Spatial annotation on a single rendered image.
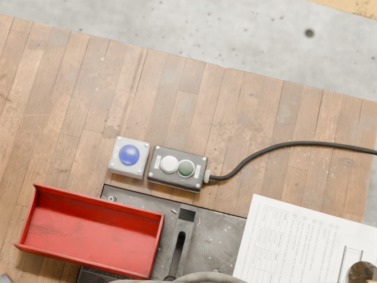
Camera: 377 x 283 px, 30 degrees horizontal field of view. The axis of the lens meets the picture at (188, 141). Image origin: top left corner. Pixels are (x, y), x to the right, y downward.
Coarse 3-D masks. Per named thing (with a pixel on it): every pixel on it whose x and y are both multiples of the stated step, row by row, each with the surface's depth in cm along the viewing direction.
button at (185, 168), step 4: (180, 164) 133; (184, 164) 134; (188, 164) 134; (180, 168) 133; (184, 168) 133; (188, 168) 133; (192, 168) 133; (180, 172) 133; (184, 172) 133; (188, 172) 133
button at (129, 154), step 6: (120, 150) 134; (126, 150) 134; (132, 150) 134; (138, 150) 134; (120, 156) 134; (126, 156) 134; (132, 156) 134; (138, 156) 134; (126, 162) 133; (132, 162) 133
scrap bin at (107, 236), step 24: (48, 192) 133; (72, 192) 129; (48, 216) 133; (72, 216) 133; (96, 216) 133; (120, 216) 133; (144, 216) 133; (24, 240) 131; (48, 240) 132; (72, 240) 132; (96, 240) 132; (120, 240) 132; (144, 240) 132; (96, 264) 125; (120, 264) 131; (144, 264) 131
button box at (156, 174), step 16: (288, 144) 138; (304, 144) 139; (320, 144) 139; (336, 144) 139; (160, 160) 134; (176, 160) 134; (192, 160) 135; (160, 176) 133; (176, 176) 134; (192, 176) 134; (208, 176) 134; (224, 176) 135
